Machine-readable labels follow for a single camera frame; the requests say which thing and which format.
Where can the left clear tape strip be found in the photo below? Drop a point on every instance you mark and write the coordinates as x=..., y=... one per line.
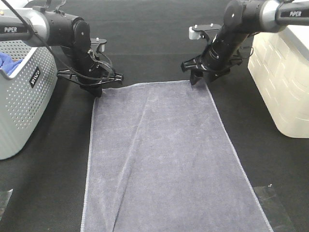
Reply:
x=4, y=199

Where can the grey perforated laundry basket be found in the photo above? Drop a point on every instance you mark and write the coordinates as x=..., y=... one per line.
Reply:
x=24, y=93

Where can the clear tape strip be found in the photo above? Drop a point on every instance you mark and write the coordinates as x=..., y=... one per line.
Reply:
x=273, y=209
x=4, y=199

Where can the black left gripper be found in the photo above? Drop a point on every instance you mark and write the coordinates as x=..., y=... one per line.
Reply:
x=88, y=70

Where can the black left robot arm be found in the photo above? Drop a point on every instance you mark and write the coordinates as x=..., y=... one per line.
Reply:
x=38, y=27

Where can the right clear tape strip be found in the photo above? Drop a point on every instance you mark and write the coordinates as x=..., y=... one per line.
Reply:
x=273, y=209

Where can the white plastic storage bin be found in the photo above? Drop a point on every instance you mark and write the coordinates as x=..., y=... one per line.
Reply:
x=279, y=67

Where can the black felt table mat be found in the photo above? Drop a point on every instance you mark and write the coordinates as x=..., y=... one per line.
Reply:
x=147, y=40

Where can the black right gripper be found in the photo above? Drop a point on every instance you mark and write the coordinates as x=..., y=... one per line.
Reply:
x=216, y=59

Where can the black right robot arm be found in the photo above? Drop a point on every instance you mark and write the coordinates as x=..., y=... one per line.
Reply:
x=242, y=19

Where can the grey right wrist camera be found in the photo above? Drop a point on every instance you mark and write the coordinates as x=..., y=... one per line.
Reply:
x=201, y=31

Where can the blue towel in basket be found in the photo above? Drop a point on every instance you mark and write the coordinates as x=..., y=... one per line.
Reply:
x=7, y=64

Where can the dark grey towel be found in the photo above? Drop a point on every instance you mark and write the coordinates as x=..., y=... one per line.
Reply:
x=160, y=160

